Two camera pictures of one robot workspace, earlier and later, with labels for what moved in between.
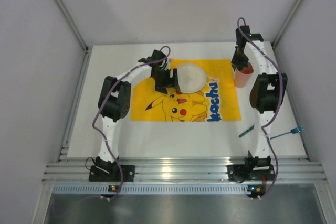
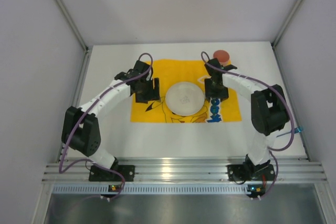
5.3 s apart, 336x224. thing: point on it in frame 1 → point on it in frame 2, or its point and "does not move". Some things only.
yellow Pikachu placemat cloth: [217, 101] does not move
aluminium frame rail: [183, 170] does not move
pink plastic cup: [242, 77] → [223, 56]
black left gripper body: [166, 80] → [148, 91]
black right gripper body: [239, 60] → [216, 91]
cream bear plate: [191, 77] → [185, 98]
